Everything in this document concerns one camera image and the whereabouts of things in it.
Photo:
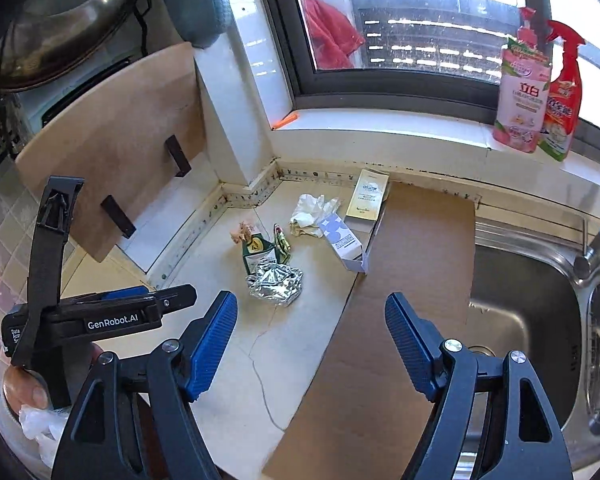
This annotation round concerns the metal wok lid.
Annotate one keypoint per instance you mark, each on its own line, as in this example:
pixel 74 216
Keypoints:
pixel 65 25

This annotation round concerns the white bin with plastic liner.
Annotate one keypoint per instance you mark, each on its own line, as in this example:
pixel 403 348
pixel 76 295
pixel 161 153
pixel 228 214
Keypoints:
pixel 35 425

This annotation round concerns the crumpled silver foil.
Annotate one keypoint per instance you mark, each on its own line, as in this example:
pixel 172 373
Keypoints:
pixel 275 282

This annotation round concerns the brown cardboard sheet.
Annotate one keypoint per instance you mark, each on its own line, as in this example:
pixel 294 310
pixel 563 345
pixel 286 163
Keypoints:
pixel 405 260

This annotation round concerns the small green and red wrapper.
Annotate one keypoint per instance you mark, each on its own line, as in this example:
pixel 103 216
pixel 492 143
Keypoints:
pixel 281 242

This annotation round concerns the crumpled white tissue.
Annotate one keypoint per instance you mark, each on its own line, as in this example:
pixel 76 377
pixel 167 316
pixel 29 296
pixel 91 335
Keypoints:
pixel 307 212

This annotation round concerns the dark window frame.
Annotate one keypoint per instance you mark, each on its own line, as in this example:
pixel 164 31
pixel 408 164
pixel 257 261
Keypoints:
pixel 395 87

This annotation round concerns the small orange object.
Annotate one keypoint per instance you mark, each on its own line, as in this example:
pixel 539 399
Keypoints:
pixel 286 121

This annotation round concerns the white gas stove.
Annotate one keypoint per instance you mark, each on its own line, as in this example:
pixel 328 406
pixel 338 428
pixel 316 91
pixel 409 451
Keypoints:
pixel 32 110

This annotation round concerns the wooden cutting board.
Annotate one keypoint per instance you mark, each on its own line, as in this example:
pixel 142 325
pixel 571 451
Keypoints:
pixel 105 150

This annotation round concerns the red cloth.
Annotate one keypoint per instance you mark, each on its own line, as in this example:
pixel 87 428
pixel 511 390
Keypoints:
pixel 330 35

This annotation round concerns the teal plastic basket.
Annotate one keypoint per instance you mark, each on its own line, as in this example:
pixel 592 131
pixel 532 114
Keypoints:
pixel 195 10

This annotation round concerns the metal faucet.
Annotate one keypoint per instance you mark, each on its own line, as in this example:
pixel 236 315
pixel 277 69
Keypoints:
pixel 597 250

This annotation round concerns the sink drain strainer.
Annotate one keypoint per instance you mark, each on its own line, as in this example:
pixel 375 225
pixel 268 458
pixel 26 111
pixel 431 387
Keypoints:
pixel 480 348

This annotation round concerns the black board holder bracket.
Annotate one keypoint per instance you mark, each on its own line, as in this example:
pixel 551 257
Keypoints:
pixel 177 156
pixel 118 217

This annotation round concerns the small pink wrapper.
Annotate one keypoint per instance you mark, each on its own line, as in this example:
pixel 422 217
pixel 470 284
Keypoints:
pixel 242 232

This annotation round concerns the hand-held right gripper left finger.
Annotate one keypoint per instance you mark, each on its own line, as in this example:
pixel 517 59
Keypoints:
pixel 214 347

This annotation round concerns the red spray bottle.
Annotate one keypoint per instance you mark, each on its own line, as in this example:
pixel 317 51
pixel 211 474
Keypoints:
pixel 562 110

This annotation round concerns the blue and white carton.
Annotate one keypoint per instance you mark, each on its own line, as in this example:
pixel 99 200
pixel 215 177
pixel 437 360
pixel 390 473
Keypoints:
pixel 342 245

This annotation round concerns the pink detergent bottle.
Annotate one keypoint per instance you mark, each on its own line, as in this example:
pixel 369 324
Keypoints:
pixel 522 105

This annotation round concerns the cream paper box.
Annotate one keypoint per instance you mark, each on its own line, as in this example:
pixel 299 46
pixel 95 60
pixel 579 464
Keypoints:
pixel 367 195

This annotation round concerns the green packet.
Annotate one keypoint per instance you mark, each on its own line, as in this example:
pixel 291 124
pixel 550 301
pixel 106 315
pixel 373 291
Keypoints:
pixel 257 250

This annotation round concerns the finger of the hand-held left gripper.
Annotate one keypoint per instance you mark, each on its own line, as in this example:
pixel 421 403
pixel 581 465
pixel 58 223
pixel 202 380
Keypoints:
pixel 175 300
pixel 125 292

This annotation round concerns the stainless steel sink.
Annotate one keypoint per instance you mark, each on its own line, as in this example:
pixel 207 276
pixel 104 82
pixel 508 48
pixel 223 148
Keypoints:
pixel 520 310

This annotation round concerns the person's left hand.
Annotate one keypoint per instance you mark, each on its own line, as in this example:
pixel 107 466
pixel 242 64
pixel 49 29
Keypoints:
pixel 27 387

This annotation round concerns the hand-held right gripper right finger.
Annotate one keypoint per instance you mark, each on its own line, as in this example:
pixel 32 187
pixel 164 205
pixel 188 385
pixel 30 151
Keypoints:
pixel 405 340

